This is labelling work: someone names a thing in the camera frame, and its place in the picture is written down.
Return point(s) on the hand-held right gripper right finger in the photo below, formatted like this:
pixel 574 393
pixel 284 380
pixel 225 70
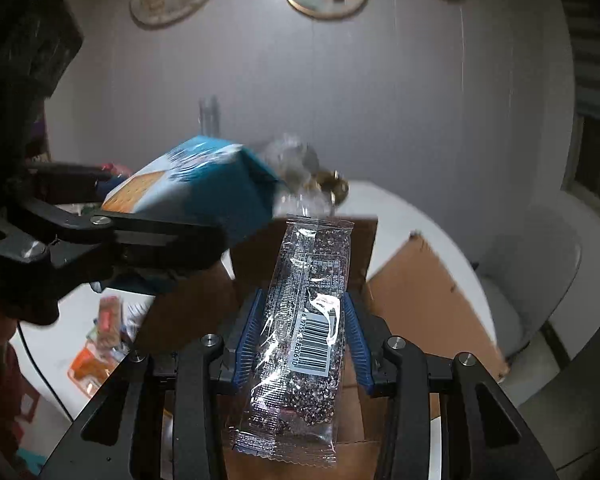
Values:
pixel 352 330

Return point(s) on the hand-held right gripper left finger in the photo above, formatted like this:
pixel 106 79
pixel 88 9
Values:
pixel 250 330

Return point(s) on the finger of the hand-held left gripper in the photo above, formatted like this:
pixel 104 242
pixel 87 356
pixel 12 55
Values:
pixel 145 245
pixel 65 175

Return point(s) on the clear seed bar packet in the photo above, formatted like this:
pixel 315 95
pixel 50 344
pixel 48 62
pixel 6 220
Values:
pixel 305 310

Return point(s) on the brown cardboard box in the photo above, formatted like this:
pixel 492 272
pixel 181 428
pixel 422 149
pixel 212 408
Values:
pixel 430 300

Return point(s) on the blue cracker box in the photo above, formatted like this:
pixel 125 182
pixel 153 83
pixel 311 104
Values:
pixel 215 185

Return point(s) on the brown bar packet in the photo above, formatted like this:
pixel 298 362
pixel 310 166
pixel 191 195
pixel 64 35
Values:
pixel 110 320

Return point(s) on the orange snack packet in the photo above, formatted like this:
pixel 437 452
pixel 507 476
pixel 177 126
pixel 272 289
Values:
pixel 87 370

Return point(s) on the tall clear glass vase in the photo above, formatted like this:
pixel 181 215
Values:
pixel 210 117

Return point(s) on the gold wrapped sweets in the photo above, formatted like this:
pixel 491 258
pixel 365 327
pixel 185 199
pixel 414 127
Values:
pixel 332 185

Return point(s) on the clear plastic bag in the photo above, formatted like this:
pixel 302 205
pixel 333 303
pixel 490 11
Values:
pixel 295 165

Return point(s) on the grey chair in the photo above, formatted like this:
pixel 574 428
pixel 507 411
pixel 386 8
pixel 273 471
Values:
pixel 530 260

